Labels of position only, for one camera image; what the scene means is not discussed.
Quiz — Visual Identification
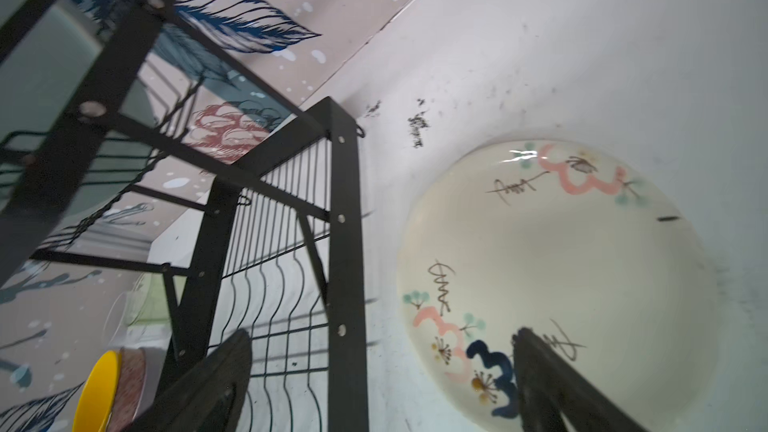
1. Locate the black two-tier dish rack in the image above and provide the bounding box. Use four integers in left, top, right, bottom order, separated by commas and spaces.
1, 0, 368, 431

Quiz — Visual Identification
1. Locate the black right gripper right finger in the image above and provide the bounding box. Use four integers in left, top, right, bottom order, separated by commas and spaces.
513, 328, 644, 432

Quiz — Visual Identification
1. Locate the cream white plate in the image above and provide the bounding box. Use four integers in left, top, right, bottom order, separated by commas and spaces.
397, 140, 720, 431

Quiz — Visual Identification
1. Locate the lilac ceramic bowl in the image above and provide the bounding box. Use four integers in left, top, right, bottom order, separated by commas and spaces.
135, 347, 167, 417

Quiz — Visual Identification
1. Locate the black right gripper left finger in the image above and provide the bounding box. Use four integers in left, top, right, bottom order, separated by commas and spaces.
126, 329, 252, 432

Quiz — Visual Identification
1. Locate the pale green plate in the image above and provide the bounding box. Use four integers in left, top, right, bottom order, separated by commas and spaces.
1, 0, 150, 220

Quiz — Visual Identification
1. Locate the yellow bowl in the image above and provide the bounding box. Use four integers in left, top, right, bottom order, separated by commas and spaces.
72, 350, 122, 432

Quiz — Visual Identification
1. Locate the red patterned bowl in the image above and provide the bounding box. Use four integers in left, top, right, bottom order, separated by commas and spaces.
106, 348, 147, 432

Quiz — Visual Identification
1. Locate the green glass tumbler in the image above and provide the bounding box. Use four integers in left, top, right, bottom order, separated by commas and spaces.
123, 273, 171, 326

